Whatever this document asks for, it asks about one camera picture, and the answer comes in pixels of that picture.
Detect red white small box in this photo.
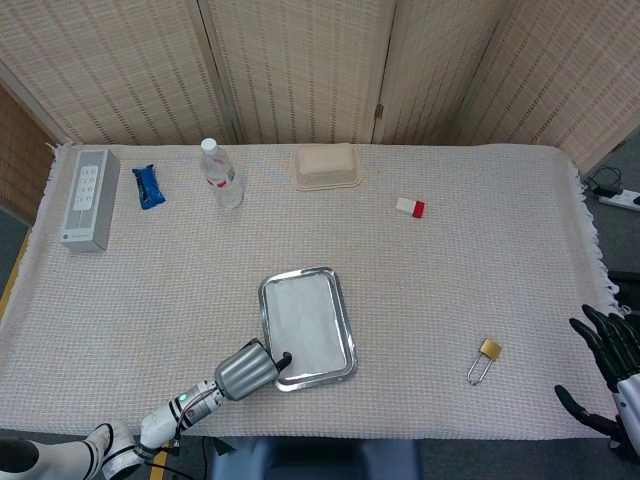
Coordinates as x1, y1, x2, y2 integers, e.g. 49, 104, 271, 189
395, 197, 427, 220

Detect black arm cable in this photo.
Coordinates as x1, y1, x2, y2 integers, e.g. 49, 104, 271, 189
149, 439, 196, 480

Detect grey power strip box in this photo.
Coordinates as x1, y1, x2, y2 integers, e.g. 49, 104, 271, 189
58, 148, 122, 253

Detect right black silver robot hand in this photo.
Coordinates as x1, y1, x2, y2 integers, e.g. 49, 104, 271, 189
553, 303, 640, 451

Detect white woven tablecloth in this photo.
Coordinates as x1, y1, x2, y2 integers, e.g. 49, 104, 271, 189
0, 142, 624, 442

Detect blue snack packet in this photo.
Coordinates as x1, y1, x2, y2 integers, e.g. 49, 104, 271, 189
131, 165, 167, 211

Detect black power adapter cable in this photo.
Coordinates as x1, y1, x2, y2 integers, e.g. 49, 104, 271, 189
584, 165, 624, 199

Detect brown woven screen panel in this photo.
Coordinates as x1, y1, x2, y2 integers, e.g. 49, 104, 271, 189
0, 84, 55, 219

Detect brass padlock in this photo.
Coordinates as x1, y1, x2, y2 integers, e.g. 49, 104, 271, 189
466, 338, 504, 386

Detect beige food container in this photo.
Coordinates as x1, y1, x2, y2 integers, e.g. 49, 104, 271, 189
291, 142, 364, 192

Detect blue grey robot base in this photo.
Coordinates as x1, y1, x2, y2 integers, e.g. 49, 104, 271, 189
207, 437, 424, 480

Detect white power strip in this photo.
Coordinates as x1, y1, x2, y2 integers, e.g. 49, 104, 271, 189
598, 188, 640, 211

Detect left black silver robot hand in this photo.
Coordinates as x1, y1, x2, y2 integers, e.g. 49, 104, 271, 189
214, 338, 294, 402

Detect clear plastic water bottle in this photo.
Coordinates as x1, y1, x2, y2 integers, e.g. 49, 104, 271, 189
200, 138, 245, 210

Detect silver metal tray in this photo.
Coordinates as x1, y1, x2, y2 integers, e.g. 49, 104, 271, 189
257, 265, 359, 393

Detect beige woven folding screen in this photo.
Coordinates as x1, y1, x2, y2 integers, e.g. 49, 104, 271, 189
0, 0, 640, 174

